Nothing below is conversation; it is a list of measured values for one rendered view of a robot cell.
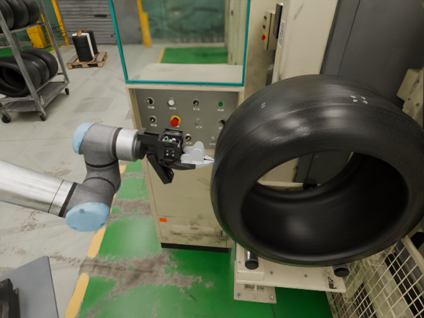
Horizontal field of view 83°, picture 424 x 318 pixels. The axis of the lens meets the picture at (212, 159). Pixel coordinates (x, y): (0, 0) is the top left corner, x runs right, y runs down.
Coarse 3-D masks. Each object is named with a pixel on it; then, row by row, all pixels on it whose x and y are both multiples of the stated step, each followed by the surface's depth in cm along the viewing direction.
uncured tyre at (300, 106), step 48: (288, 96) 54; (336, 96) 49; (240, 144) 54; (288, 144) 49; (336, 144) 48; (384, 144) 47; (240, 192) 57; (288, 192) 94; (336, 192) 89; (384, 192) 74; (240, 240) 68; (288, 240) 84; (336, 240) 79; (384, 240) 62
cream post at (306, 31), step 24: (288, 0) 68; (312, 0) 65; (336, 0) 65; (288, 24) 69; (312, 24) 69; (288, 48) 73; (312, 48) 72; (288, 72) 77; (312, 72) 76; (288, 168) 99
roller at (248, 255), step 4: (244, 252) 81; (248, 252) 79; (248, 256) 78; (252, 256) 77; (256, 256) 78; (248, 260) 77; (252, 260) 76; (256, 260) 77; (248, 264) 76; (252, 264) 76; (256, 264) 76; (248, 268) 78; (252, 268) 77; (256, 268) 77
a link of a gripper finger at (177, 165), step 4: (180, 160) 65; (168, 164) 66; (172, 164) 64; (176, 164) 64; (180, 164) 64; (184, 164) 64; (188, 164) 65; (192, 164) 65; (176, 168) 64; (180, 168) 64; (184, 168) 64; (188, 168) 65; (192, 168) 65
